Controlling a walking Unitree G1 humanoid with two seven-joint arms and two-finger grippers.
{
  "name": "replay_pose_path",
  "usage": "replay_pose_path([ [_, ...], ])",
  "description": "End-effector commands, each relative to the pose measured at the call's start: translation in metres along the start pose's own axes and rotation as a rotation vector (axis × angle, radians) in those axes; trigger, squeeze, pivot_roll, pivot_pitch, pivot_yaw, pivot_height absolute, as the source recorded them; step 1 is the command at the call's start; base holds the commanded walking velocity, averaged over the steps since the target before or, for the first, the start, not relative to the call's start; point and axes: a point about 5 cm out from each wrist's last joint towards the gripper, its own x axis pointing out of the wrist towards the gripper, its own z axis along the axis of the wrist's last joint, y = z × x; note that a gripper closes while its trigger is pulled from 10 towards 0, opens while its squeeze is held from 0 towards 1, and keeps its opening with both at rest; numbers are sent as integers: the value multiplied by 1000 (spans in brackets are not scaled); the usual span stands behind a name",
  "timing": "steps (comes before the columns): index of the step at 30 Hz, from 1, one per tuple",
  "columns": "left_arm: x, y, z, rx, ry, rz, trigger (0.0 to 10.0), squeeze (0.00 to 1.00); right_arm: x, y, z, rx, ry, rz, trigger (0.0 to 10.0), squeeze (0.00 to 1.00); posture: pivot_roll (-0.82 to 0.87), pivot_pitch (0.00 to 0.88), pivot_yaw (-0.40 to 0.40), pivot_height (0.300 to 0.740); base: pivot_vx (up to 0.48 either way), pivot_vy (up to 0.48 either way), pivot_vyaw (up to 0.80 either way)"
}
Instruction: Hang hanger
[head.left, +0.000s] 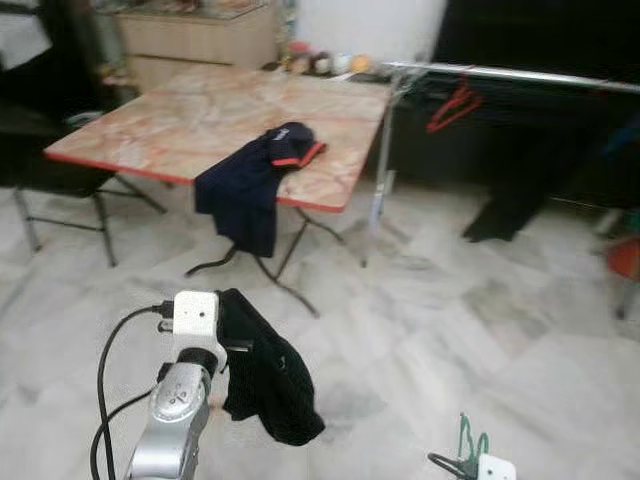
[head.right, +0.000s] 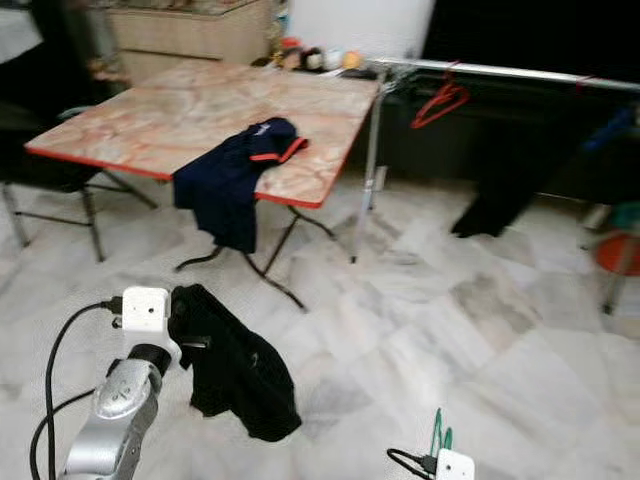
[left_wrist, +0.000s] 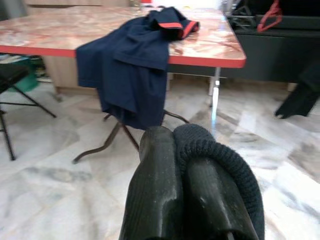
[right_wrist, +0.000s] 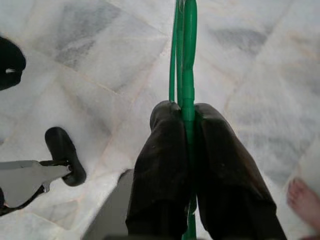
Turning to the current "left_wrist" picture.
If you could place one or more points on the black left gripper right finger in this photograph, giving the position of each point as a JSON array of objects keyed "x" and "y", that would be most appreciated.
[{"x": 212, "y": 200}]

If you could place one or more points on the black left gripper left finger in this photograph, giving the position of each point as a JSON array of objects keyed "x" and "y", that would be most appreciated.
[{"x": 152, "y": 187}]

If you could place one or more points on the black garment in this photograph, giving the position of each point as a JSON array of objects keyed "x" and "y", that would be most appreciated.
[
  {"x": 200, "y": 140},
  {"x": 297, "y": 100}
]

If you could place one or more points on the black plastic hanger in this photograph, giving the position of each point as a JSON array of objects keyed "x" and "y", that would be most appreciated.
[{"x": 240, "y": 17}]

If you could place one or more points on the red plastic hanger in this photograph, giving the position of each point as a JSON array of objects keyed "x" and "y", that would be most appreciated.
[{"x": 275, "y": 7}]

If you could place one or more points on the silver clothes rack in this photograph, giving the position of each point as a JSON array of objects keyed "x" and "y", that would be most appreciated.
[{"x": 215, "y": 87}]

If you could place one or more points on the navy shirt red trim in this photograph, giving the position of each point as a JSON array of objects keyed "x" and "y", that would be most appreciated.
[{"x": 130, "y": 75}]

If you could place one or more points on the black TV console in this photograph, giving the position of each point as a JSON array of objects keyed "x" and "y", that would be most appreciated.
[{"x": 270, "y": 57}]

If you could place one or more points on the green plastic bin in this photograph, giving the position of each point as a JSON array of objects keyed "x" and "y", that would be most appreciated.
[{"x": 27, "y": 82}]

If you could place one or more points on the black folding chair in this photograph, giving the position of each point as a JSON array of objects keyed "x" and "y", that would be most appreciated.
[{"x": 10, "y": 73}]

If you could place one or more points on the red-edged marble folding table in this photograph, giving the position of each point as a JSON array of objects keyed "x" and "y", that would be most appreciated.
[{"x": 50, "y": 32}]

